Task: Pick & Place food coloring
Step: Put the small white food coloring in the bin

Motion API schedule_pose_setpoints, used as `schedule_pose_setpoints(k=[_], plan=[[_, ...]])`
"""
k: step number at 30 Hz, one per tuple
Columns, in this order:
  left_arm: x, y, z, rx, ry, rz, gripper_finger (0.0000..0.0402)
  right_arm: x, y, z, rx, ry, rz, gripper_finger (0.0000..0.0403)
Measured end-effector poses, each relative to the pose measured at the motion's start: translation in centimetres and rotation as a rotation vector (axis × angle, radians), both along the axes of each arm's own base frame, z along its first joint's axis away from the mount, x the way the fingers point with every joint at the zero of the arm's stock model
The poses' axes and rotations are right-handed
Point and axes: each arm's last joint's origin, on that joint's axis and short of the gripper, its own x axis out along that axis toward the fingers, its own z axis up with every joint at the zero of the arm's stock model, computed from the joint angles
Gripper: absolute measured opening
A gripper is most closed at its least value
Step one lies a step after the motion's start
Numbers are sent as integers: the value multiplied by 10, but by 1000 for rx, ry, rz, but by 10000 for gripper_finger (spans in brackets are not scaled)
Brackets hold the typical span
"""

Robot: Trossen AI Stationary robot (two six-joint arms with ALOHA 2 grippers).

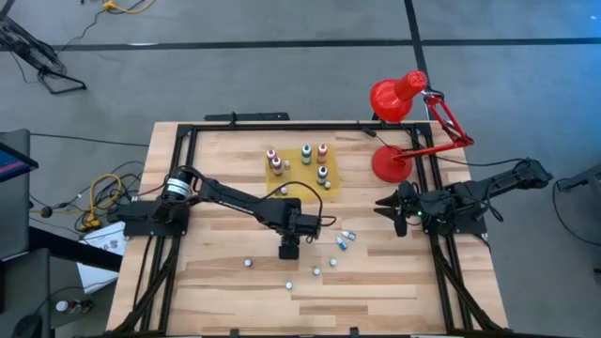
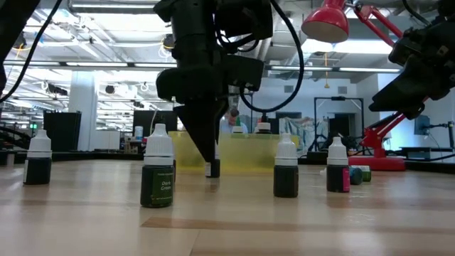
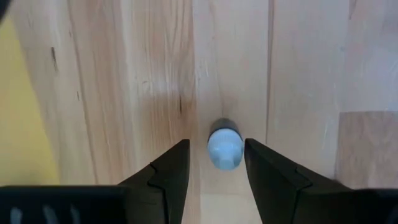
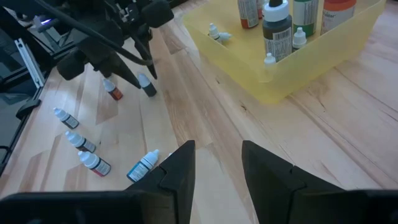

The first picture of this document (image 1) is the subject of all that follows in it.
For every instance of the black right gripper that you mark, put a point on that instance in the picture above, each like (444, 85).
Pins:
(412, 202)

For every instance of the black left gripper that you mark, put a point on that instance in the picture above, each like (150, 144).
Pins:
(300, 223)

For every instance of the small blue label coloring bottle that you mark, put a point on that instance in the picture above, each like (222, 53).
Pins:
(341, 242)

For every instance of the small green food coloring bottle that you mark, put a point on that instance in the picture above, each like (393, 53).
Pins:
(348, 235)

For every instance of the large black food coloring bottle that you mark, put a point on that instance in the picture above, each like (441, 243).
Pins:
(322, 173)

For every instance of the small dark food coloring bottle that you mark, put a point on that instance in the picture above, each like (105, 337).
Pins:
(248, 263)

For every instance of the large orange food coloring bottle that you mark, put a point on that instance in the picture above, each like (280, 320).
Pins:
(322, 151)

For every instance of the large pink food coloring bottle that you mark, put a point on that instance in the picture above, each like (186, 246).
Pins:
(271, 154)

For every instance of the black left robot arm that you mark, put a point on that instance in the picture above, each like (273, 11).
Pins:
(235, 199)

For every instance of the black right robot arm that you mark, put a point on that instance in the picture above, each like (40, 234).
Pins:
(507, 180)

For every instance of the yellow translucent plastic tray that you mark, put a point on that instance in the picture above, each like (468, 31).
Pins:
(300, 188)

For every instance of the red desk lamp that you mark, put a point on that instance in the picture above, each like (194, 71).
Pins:
(392, 98)

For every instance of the black bar device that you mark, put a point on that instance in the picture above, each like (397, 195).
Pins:
(249, 116)

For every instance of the black floor stand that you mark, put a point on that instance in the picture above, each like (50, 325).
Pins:
(582, 178)

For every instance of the white printed paper box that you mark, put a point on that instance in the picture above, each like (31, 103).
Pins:
(101, 244)

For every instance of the small red floor bottle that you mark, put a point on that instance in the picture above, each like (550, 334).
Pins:
(87, 306)

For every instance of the black floor beam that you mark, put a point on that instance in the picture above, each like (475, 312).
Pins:
(70, 249)

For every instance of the small brown floor bottle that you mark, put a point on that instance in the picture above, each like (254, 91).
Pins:
(77, 307)

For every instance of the white round lid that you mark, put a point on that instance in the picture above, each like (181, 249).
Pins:
(61, 306)

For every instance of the grey cabinet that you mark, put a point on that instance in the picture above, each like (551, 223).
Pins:
(14, 216)

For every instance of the laptop with lit screen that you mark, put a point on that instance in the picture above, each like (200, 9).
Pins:
(11, 164)

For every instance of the black tripod stand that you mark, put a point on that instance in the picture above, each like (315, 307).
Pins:
(28, 47)

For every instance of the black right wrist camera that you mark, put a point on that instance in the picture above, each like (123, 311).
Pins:
(400, 227)

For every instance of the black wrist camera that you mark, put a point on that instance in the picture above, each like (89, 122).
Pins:
(288, 249)
(400, 227)

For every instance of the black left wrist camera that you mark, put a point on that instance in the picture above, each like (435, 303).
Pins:
(288, 249)

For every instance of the black aluminium table frame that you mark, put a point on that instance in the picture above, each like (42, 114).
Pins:
(305, 127)

